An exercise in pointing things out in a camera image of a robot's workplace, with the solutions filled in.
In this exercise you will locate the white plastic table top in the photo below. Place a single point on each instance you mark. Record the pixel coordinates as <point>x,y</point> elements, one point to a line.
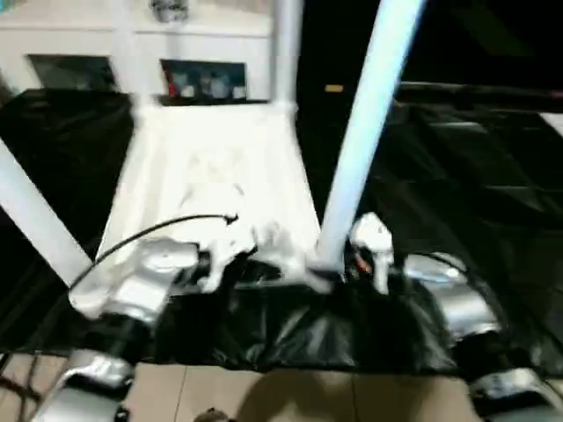
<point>211,154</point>

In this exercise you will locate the white plastic table leg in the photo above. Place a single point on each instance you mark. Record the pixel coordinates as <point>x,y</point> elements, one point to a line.
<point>365,110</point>
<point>286,44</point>
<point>127,44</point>
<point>31,198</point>

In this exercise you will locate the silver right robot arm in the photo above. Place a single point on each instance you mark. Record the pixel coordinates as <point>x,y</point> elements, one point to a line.
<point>462,303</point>

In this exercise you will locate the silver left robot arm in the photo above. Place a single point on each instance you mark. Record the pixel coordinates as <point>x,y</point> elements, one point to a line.
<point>145,281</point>

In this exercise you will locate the black glossy mat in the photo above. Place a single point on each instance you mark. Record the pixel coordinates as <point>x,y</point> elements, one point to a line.
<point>462,176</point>

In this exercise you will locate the grey robot foot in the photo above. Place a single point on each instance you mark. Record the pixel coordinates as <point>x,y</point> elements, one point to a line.
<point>212,415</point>

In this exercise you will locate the small white ceramic cup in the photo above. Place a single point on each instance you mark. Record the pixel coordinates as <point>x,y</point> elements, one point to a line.
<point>239,91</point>

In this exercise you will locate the small tan box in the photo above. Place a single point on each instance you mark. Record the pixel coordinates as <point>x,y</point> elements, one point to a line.
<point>334,88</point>

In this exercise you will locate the white ceramic jar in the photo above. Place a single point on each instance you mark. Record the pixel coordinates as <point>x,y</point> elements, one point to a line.
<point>215,86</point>

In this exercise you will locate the red white ceramic figure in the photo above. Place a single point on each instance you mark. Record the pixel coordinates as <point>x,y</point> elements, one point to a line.
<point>172,84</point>

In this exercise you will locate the black television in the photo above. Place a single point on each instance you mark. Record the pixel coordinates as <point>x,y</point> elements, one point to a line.
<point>484,92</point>

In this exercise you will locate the white sideboard surface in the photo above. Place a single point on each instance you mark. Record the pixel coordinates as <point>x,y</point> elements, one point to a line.
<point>554,121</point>

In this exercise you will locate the black bundle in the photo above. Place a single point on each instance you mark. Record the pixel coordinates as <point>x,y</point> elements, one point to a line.
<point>168,9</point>

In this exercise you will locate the white glass-door cabinet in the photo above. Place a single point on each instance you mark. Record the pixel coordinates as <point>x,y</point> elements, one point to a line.
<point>66,39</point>

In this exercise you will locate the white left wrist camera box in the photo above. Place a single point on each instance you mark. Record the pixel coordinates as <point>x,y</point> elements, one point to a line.
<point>224,255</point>

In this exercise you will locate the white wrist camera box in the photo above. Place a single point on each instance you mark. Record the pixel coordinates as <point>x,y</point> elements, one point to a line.
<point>374,228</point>
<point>224,255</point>

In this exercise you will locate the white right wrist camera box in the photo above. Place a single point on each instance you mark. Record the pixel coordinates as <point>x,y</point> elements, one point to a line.
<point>374,228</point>

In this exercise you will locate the black metal table frame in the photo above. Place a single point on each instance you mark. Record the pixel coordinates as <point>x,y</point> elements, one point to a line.
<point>17,382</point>

